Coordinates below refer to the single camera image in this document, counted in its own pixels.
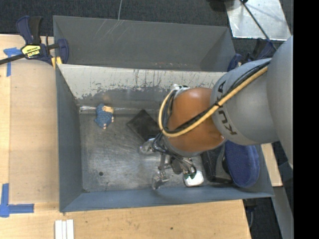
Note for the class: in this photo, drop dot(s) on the grey metal bin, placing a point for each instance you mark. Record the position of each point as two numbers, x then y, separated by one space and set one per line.
117 158

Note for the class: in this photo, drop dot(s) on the pale wood board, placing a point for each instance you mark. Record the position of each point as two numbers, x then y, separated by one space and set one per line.
32 133

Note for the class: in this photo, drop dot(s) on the white rounded block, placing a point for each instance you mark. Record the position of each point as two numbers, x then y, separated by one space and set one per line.
195 180

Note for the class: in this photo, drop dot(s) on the blue toy animal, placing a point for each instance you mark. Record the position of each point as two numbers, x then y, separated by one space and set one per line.
103 117

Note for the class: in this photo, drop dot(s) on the blue cloth slipper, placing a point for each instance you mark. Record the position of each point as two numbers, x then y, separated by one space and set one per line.
243 163

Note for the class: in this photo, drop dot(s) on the dark green flat block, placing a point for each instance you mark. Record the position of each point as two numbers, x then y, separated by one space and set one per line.
143 124

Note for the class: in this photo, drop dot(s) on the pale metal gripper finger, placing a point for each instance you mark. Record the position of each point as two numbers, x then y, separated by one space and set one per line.
165 179
156 182

